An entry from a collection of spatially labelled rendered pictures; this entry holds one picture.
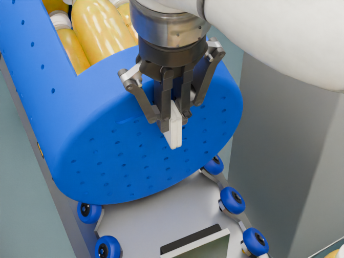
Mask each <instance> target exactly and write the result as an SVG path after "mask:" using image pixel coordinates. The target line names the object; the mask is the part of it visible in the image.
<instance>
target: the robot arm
mask: <svg viewBox="0 0 344 258"><path fill-rule="evenodd" d="M129 6H130V19H131V23H132V25H133V27H134V29H135V30H136V32H137V33H138V46H139V53H138V55H137V57H136V65H135V66H133V67H132V68H131V69H130V70H127V69H125V68H124V69H121V70H119V71H118V73H117V74H118V76H119V78H120V80H121V82H122V84H123V86H124V88H125V90H126V91H128V92H130V93H131V94H133V95H135V97H136V99H137V101H138V103H139V105H140V107H141V109H142V111H143V113H144V115H145V116H146V118H147V120H148V122H149V123H150V124H152V123H155V122H157V126H158V128H159V130H160V131H161V133H163V135H164V137H165V139H166V141H167V142H168V144H169V146H170V148H171V149H175V148H176V147H181V145H182V126H183V125H185V124H187V122H188V118H190V117H191V116H192V113H191V111H190V107H192V106H193V105H194V106H200V105H201V104H202V103H203V101H204V98H205V96H206V93H207V90H208V88H209V85H210V83H211V80H212V77H213V75H214V72H215V70H216V67H217V65H218V64H219V62H220V61H221V60H222V58H223V57H224V56H225V54H226V52H225V51H224V49H223V47H222V46H221V44H220V43H219V41H218V39H217V38H216V37H212V38H210V39H209V40H208V41H206V33H207V32H208V31H209V29H210V28H211V26H212V25H213V26H214V27H216V28H217V29H218V30H219V31H221V32H222V33H223V34H224V35H225V36H226V37H227V38H228V39H229V40H230V41H231V42H232V43H234V44H235V45H236V46H238V47H239V48H241V49H242V50H243V51H245V52H246V53H248V54H249V55H251V56H252V57H254V58H256V59H257V60H259V61H260V62H262V63H264V64H266V65H267V66H269V67H271V68H273V69H275V70H276V71H278V72H280V73H282V74H284V75H286V76H289V77H292V78H295V79H298V80H299V81H302V82H305V83H307V84H310V85H313V86H315V87H318V88H321V89H324V90H328V91H331V92H337V93H343V94H344V0H129ZM142 74H144V75H146V76H148V77H150V78H152V79H153V80H154V102H153V101H152V102H153V104H154V105H151V104H150V102H149V100H148V98H147V96H146V94H145V92H144V90H143V88H142V80H143V79H142ZM173 84H174V101H175V103H174V101H173V100H171V89H172V88H173Z"/></svg>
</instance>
